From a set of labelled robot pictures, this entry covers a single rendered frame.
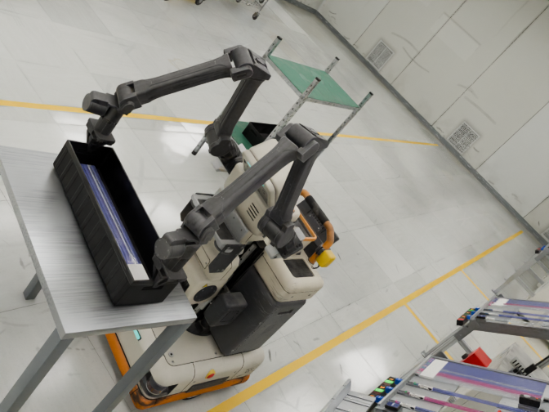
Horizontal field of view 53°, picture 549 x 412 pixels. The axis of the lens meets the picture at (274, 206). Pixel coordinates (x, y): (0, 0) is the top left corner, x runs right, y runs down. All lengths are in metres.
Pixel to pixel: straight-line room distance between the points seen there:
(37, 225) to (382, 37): 10.58
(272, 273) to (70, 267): 0.91
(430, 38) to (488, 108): 1.77
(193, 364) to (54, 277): 0.98
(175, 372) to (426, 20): 10.02
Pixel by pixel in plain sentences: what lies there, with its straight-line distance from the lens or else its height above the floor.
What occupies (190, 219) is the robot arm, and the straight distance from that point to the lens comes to 1.49.
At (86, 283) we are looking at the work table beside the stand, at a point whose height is 0.80.
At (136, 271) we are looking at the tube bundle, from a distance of 1.71.
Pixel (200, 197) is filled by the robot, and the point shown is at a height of 0.89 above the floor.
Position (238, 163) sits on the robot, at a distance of 2.12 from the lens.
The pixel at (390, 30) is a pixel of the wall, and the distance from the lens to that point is 11.87.
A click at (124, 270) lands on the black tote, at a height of 0.91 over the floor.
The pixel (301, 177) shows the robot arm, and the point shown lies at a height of 1.31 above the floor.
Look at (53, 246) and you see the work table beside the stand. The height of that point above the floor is 0.80.
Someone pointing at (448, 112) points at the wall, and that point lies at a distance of 11.22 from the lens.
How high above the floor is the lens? 1.95
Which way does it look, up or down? 26 degrees down
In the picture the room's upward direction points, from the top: 41 degrees clockwise
